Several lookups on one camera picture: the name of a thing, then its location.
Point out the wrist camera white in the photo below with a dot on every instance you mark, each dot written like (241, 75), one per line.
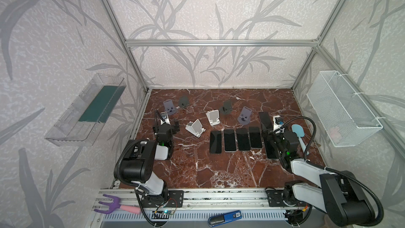
(278, 124)
(164, 118)

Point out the tall black phone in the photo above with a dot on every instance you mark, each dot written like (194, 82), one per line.
(215, 142)

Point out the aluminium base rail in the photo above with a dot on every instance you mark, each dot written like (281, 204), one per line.
(211, 199)

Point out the white-edged phone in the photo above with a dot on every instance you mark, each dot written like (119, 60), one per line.
(271, 149)

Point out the white small phone stand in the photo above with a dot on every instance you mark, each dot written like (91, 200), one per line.
(213, 117)

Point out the blue and black marker tool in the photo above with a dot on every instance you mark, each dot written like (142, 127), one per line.
(221, 219)

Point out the white folding phone stand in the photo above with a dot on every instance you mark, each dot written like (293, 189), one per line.
(195, 128)

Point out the light blue silicone spatula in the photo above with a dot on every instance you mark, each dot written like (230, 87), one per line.
(298, 130)

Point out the grey small phone stand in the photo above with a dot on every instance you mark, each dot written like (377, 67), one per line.
(170, 108)

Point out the green circuit board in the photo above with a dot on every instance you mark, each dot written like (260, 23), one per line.
(164, 212)

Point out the dark grey phone stand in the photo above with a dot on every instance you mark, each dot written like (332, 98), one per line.
(227, 108)

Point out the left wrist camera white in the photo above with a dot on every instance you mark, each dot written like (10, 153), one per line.
(164, 118)

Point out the pink-edged black phone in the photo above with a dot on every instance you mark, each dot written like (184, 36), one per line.
(266, 121)

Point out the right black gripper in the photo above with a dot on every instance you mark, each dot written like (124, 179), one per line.
(271, 134)

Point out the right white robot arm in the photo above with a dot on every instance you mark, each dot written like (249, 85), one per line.
(346, 200)

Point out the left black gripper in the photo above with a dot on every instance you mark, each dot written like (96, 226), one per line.
(174, 127)

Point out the clear plastic wall bin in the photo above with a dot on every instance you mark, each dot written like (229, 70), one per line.
(83, 121)

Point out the white wire mesh basket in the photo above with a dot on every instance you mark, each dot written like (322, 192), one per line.
(346, 118)

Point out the purple pink hand tool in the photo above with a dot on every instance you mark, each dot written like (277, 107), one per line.
(115, 204)

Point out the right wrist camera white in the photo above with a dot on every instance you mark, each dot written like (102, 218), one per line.
(278, 124)

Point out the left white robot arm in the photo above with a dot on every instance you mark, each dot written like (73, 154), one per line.
(135, 164)

